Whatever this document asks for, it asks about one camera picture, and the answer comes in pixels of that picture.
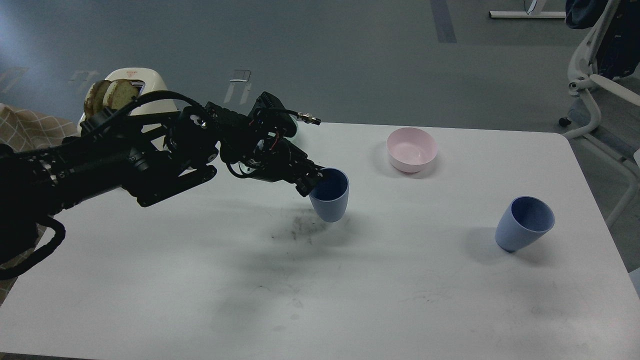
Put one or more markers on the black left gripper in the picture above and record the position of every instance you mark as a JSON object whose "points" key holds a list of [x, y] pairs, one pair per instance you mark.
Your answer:
{"points": [[257, 145]]}

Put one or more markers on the blue cup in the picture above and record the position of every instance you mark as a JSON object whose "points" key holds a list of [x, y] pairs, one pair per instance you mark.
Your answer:
{"points": [[525, 220], [330, 196]]}

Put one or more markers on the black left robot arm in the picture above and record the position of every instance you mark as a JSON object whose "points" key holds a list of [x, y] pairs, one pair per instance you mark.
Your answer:
{"points": [[156, 146]]}

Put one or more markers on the pink bowl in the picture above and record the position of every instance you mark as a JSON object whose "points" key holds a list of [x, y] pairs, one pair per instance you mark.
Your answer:
{"points": [[411, 150]]}

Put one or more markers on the cream toaster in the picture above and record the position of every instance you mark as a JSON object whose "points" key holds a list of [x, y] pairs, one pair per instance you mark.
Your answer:
{"points": [[145, 80]]}

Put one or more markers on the toast slice front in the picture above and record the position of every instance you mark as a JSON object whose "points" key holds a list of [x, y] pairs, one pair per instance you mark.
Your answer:
{"points": [[119, 93]]}

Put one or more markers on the toast slice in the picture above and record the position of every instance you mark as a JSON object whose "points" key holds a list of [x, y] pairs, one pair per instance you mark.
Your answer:
{"points": [[119, 93], [93, 102]]}

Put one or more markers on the toast slice back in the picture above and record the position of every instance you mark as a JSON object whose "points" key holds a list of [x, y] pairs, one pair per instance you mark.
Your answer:
{"points": [[93, 102]]}

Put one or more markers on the white desk foot bar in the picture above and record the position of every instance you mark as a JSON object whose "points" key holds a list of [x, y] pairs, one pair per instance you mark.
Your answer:
{"points": [[494, 14]]}

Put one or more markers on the checkered beige cloth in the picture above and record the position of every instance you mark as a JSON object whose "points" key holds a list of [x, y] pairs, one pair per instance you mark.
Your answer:
{"points": [[27, 130]]}

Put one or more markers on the white office chair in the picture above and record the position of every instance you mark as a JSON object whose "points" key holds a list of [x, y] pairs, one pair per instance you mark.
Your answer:
{"points": [[603, 78]]}

